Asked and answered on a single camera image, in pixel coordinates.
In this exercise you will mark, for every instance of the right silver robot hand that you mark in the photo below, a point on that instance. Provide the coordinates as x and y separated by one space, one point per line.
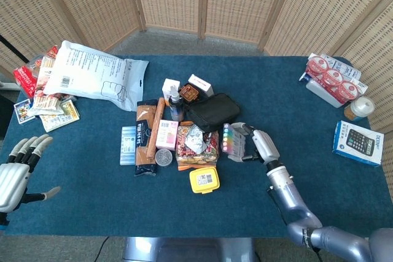
265 145

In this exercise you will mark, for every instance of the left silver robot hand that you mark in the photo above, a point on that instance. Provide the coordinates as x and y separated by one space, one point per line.
12 179

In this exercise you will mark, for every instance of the pastel marker set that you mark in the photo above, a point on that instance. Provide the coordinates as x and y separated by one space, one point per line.
233 142

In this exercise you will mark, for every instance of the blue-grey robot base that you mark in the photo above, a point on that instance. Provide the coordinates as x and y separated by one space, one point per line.
187 249

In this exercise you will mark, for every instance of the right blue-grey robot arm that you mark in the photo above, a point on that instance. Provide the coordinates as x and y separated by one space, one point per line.
287 191

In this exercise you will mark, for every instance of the black zip pouch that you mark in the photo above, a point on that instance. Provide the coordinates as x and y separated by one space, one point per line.
213 111

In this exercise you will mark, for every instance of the yellow plastic lidded box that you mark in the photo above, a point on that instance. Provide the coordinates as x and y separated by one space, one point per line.
204 179

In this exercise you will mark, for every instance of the red patterned snack bag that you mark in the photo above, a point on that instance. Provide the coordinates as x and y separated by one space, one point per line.
187 159

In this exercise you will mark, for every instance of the white box with red print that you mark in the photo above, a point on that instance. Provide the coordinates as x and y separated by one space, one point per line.
200 84

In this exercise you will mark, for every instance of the blue white calculator box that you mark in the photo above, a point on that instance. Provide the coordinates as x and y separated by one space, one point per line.
359 143

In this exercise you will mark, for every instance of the pink white small box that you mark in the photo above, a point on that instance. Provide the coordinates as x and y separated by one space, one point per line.
166 135

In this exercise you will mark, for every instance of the white tall carton box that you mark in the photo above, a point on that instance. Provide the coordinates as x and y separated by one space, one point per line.
169 85

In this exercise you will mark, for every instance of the large white plastic bag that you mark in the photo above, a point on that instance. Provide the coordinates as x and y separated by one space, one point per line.
92 71

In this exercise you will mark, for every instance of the crumpled silver wrapper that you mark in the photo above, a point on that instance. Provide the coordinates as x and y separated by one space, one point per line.
195 139

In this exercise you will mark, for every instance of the clear plastic container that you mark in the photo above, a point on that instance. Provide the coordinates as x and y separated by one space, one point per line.
319 91

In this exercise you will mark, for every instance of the small blue white packet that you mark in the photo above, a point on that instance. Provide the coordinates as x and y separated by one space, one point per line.
304 77

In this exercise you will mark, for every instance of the biscuit stick pack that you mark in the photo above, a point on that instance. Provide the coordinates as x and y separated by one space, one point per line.
46 104
46 70

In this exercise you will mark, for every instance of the blue table cloth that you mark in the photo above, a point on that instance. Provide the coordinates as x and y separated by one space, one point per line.
92 206

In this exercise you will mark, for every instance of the red yogurt cup three-pack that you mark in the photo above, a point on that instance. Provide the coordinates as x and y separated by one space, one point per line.
333 79

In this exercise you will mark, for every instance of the dark spray bottle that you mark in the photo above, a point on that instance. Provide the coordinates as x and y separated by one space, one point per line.
176 108

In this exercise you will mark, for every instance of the red snack package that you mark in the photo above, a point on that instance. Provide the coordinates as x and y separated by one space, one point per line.
26 79

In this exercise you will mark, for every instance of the round grey tin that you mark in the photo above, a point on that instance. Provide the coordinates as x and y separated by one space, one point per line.
164 157

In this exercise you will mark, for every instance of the jar with white lid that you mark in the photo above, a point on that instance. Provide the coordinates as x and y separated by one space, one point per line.
362 107

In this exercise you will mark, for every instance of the brown sausage stick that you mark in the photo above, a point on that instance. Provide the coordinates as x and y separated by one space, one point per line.
156 127

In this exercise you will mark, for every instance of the white carton with blue print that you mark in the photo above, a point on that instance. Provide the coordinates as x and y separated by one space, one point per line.
345 67

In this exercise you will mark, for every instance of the light blue tissue pack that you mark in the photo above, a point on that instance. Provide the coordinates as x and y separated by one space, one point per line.
127 145

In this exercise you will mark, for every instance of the spaghetti pack with navy label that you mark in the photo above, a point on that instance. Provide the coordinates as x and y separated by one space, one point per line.
142 139

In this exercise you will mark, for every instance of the small red packet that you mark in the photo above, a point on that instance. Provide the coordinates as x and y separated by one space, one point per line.
52 51

